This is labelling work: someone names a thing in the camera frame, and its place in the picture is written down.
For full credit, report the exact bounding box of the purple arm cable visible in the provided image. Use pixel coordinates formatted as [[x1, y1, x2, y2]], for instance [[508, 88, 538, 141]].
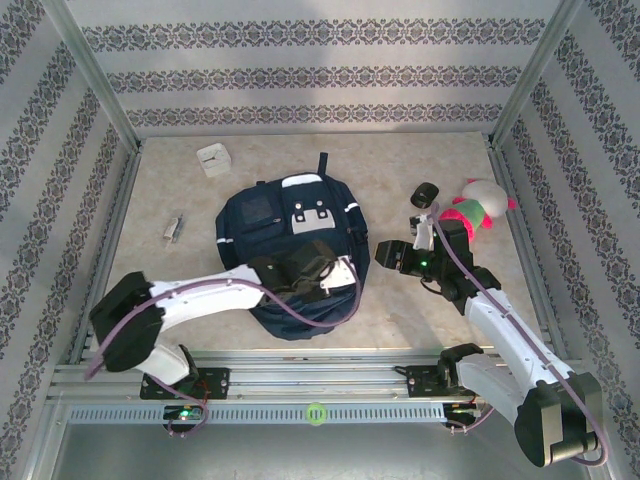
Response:
[[430, 202, 611, 469], [84, 259, 362, 437]]

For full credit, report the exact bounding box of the pink green white plush toy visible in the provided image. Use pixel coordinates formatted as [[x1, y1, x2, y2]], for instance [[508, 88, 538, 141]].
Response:
[[437, 178, 518, 234]]

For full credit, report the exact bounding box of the aluminium frame post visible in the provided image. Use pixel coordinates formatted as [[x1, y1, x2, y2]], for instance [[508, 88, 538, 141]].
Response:
[[39, 0, 144, 151], [487, 0, 586, 149]]

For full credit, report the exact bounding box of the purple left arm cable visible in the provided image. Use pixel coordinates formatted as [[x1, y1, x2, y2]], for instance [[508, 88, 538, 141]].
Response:
[[84, 259, 362, 437]]

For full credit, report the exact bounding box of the navy blue backpack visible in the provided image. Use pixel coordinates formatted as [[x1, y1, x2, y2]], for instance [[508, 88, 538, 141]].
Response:
[[214, 152, 372, 342]]

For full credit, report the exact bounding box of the grey slotted cable duct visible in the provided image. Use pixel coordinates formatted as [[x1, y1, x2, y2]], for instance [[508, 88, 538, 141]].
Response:
[[67, 402, 447, 426]]

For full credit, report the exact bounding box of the small circuit board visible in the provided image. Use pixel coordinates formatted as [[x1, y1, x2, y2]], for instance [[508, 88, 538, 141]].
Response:
[[444, 402, 484, 420], [163, 404, 205, 422]]

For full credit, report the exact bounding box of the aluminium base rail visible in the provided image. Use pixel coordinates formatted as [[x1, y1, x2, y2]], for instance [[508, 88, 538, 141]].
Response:
[[47, 349, 589, 404]]

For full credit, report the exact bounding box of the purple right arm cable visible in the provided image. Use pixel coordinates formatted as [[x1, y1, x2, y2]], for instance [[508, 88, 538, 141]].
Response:
[[430, 202, 611, 469]]

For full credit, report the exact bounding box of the aluminium side rail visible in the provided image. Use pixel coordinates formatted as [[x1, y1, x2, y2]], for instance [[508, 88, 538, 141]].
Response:
[[487, 142, 571, 361], [67, 144, 146, 366]]

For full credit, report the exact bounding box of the black computer mouse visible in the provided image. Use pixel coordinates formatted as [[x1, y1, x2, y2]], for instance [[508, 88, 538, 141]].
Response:
[[409, 182, 440, 209]]

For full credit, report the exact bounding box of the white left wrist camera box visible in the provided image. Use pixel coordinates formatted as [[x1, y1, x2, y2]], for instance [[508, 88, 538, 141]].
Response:
[[319, 257, 359, 291]]

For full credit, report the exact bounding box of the white square clock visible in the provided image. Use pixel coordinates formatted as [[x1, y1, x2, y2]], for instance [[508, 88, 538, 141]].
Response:
[[195, 143, 234, 179]]

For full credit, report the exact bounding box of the small grey tube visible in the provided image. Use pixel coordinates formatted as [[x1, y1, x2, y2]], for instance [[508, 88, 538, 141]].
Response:
[[162, 213, 186, 245]]

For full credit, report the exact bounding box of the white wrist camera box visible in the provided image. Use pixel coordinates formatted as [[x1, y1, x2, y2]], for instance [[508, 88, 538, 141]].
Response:
[[409, 212, 436, 251], [319, 257, 359, 291]]

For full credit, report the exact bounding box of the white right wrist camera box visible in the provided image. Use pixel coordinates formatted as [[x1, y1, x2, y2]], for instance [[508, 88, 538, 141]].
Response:
[[409, 212, 436, 251]]

